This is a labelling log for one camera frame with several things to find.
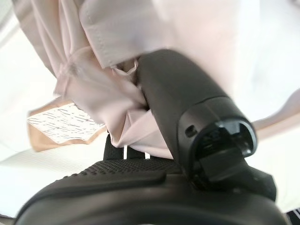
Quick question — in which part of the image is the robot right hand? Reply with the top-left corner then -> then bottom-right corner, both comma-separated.
14,48 -> 289,225

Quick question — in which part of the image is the cream garment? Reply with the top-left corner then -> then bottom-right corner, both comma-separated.
13,0 -> 300,162

